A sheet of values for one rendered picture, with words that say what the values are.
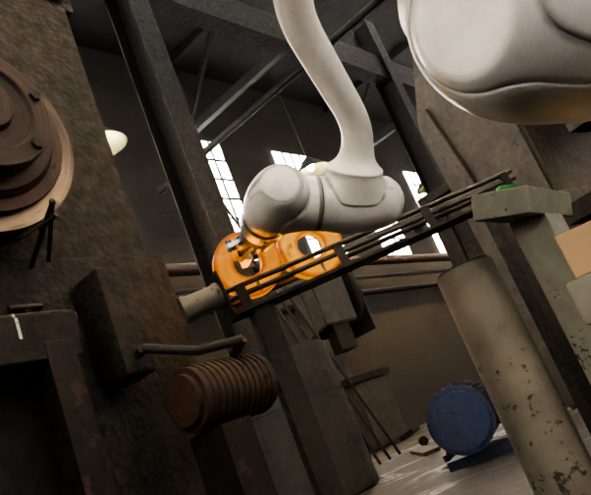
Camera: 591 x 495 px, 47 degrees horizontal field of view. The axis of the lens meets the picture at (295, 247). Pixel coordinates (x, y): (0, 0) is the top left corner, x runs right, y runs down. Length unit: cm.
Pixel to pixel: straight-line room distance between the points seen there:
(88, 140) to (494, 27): 147
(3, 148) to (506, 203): 94
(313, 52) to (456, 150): 268
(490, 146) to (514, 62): 313
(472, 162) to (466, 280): 241
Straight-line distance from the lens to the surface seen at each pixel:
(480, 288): 133
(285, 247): 152
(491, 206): 128
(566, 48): 52
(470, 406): 297
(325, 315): 910
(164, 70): 659
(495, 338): 132
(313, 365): 391
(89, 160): 183
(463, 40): 52
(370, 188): 120
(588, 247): 63
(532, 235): 133
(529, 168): 352
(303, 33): 113
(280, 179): 113
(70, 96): 193
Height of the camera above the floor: 30
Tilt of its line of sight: 16 degrees up
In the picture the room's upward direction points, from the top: 22 degrees counter-clockwise
